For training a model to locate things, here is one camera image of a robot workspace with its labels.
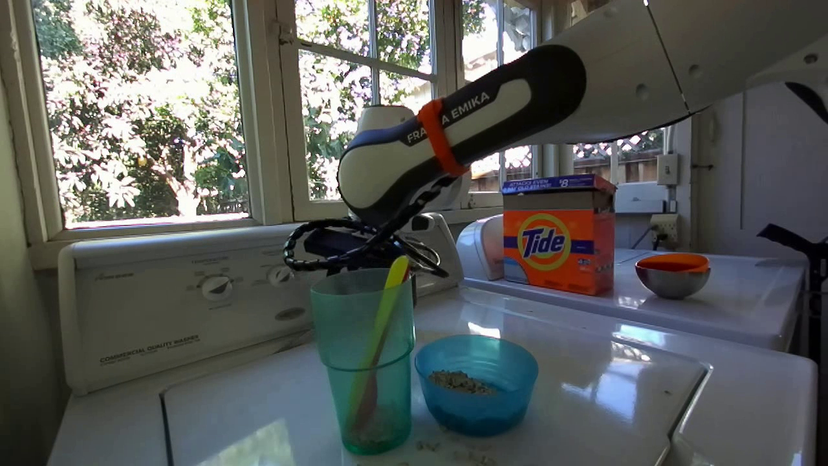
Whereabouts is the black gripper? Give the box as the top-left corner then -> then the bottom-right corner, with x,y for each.
281,218 -> 444,278

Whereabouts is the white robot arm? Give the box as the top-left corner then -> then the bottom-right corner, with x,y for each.
285,0 -> 828,275

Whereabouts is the green plastic cup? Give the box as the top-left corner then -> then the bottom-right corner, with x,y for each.
309,268 -> 415,455

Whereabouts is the orange Tide detergent box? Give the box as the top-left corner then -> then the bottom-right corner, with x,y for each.
501,173 -> 615,294

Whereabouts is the blue plastic bowl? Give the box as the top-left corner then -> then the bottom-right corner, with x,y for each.
413,333 -> 537,437

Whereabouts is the white washing machine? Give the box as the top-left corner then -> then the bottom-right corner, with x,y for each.
49,215 -> 825,466

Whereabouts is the white box on windowsill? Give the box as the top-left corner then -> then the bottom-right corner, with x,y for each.
612,182 -> 666,215

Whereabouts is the orange and silver bowl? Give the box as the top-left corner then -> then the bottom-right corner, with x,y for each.
634,254 -> 710,301

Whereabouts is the white dryer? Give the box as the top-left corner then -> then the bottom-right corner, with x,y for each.
454,215 -> 803,351

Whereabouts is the yellow-handled spoon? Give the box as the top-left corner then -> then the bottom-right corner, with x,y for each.
352,257 -> 409,430

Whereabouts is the white wall outlet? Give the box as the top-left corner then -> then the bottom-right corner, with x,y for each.
657,153 -> 681,187

